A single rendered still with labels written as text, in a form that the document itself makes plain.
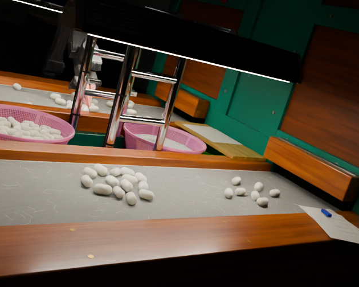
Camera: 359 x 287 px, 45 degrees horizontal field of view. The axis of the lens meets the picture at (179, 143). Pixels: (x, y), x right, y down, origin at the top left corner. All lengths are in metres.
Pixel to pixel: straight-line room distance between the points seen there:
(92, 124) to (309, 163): 0.66
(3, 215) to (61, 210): 0.10
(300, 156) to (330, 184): 0.12
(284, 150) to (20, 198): 0.78
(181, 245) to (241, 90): 0.92
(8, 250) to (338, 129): 0.95
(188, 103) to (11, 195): 0.98
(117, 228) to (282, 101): 0.84
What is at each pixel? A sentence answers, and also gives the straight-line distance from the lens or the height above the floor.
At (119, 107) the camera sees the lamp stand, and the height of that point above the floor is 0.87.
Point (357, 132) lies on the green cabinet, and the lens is 1.26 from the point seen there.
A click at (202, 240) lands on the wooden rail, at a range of 0.76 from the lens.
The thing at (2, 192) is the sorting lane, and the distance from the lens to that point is 0.83.
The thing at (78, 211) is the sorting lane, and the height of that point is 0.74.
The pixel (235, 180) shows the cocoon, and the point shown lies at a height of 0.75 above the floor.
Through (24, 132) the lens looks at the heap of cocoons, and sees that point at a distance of 1.16.
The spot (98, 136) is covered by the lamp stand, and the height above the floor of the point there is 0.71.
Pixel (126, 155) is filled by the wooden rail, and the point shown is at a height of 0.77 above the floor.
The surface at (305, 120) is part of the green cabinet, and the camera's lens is 1.36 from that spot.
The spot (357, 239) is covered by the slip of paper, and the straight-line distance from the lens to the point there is 1.04.
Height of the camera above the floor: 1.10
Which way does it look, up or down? 15 degrees down
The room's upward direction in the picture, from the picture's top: 16 degrees clockwise
